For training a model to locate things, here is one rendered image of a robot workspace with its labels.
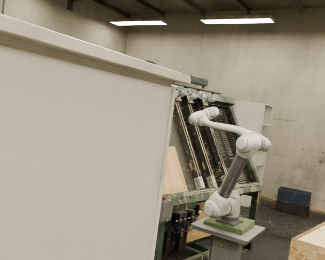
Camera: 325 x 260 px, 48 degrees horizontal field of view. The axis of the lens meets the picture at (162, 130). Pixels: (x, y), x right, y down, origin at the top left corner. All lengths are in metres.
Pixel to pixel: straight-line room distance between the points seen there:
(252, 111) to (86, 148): 6.77
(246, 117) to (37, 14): 4.97
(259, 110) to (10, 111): 6.88
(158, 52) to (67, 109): 9.59
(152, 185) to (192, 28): 9.04
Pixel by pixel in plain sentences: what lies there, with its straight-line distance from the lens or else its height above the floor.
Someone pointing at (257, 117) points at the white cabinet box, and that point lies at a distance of 7.31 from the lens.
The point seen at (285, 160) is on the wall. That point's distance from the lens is 8.61.
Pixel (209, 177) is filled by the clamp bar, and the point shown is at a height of 1.00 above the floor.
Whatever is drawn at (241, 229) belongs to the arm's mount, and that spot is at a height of 0.79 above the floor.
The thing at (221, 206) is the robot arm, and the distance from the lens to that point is 2.97.
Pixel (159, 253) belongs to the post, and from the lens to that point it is 3.18.
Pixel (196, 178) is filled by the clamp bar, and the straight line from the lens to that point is 3.84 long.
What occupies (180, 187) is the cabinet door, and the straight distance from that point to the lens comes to 3.63.
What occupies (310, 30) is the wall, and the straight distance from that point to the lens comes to 8.82.
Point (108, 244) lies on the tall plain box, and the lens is 0.77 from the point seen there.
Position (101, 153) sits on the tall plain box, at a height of 1.56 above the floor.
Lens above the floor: 1.66
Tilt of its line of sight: 3 degrees down
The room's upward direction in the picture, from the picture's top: 7 degrees clockwise
